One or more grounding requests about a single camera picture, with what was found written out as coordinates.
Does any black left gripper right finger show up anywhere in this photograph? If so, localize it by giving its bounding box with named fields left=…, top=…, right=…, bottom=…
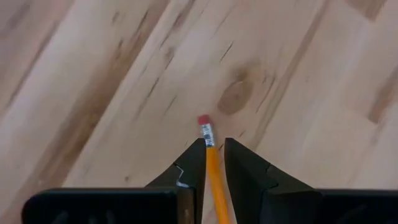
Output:
left=224, top=138, right=398, bottom=224

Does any orange pencil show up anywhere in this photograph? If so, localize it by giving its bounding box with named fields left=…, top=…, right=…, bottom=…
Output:
left=197, top=114, right=231, bottom=224

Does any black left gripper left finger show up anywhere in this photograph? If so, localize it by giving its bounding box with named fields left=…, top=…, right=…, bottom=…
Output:
left=21, top=139, right=206, bottom=224

